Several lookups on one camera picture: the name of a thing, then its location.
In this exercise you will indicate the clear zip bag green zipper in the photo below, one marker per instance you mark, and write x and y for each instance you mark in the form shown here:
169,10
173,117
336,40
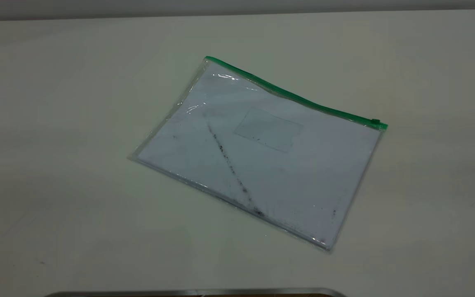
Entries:
262,173

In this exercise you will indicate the green zipper slider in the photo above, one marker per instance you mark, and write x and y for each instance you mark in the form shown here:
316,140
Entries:
375,121

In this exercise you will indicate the silver metal bar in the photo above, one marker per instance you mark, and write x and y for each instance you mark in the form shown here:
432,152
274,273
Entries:
179,292

